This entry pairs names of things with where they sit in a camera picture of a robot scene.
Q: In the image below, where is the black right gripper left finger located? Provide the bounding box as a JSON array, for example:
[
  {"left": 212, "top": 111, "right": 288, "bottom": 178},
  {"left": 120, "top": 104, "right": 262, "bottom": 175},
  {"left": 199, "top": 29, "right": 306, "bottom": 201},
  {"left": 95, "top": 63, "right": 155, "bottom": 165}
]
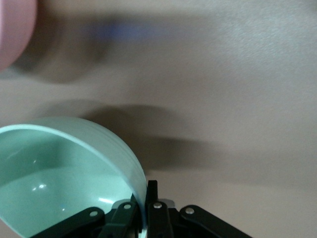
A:
[{"left": 32, "top": 195, "right": 142, "bottom": 238}]

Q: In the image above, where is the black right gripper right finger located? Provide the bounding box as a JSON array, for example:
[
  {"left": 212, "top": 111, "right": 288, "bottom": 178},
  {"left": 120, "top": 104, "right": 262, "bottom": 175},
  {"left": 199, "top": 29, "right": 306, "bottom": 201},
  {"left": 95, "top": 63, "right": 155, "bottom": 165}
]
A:
[{"left": 145, "top": 180, "right": 252, "bottom": 238}]

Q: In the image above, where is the light green bowl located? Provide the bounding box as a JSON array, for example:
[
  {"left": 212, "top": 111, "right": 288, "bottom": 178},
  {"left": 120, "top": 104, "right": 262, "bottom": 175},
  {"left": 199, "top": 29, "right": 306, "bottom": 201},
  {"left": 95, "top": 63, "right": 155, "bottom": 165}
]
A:
[{"left": 0, "top": 116, "right": 149, "bottom": 238}]

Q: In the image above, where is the pink bowl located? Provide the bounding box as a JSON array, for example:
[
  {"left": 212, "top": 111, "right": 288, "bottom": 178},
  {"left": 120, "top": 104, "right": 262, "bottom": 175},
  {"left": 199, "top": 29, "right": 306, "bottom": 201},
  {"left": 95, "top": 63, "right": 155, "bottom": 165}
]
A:
[{"left": 0, "top": 0, "right": 38, "bottom": 71}]

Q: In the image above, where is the brown table cloth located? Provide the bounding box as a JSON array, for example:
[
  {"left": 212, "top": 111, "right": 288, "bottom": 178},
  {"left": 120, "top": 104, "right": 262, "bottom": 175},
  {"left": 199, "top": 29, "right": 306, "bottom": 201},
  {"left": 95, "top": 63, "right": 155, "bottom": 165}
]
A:
[{"left": 0, "top": 0, "right": 317, "bottom": 238}]

